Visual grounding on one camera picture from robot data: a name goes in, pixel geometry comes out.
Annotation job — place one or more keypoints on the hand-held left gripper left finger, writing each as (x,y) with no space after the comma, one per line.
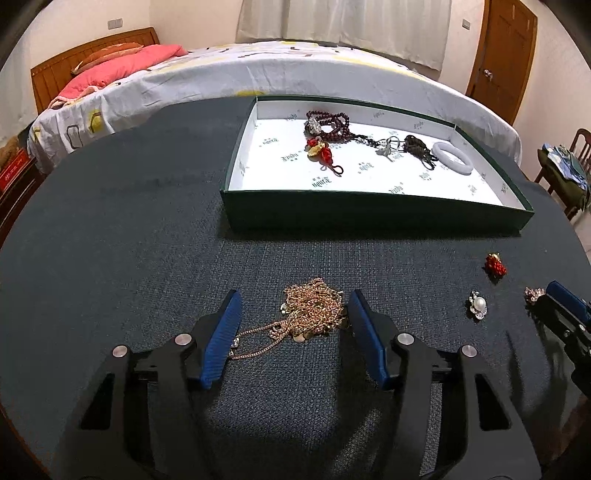
(224,332)

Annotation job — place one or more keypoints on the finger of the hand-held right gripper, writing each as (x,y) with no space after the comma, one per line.
(568,300)

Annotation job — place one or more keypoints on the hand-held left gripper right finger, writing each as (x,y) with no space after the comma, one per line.
(367,337)

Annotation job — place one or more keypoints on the small crystal brooch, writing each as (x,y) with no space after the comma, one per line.
(534,294)

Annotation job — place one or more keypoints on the green shallow cardboard box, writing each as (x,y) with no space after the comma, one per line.
(369,210)

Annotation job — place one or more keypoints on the red knot gold pendant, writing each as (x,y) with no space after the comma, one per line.
(323,154)

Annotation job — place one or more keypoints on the white jade bangle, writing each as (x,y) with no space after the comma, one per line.
(437,157)

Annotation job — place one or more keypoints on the red brooch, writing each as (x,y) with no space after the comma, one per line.
(495,265)

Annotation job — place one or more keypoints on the small pearl brooch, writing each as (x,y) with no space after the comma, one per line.
(479,305)

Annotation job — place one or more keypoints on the pile of clothes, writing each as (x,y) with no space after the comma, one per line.
(565,170)

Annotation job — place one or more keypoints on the dark grey tablecloth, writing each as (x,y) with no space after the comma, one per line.
(138,230)

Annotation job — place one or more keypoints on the wooden chair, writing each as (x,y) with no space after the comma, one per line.
(579,143)

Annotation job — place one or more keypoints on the wooden nightstand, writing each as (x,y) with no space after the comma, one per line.
(18,207)

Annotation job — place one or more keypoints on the wooden door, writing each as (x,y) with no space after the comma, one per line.
(503,55)

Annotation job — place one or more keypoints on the bed with patterned sheet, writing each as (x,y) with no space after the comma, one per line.
(207,78)

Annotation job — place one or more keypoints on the red box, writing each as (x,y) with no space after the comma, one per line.
(13,170)

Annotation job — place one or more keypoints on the brown teddy bear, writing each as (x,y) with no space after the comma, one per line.
(8,150)

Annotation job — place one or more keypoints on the pink pillow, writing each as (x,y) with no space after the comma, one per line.
(129,64)

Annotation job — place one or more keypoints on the brown embroidered pillow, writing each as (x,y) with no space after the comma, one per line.
(111,53)

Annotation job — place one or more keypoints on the wooden headboard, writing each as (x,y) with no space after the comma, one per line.
(69,60)

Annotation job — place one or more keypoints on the grey striped window curtain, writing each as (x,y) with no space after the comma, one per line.
(346,23)

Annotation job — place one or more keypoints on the wall socket by headboard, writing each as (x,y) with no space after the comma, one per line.
(115,23)

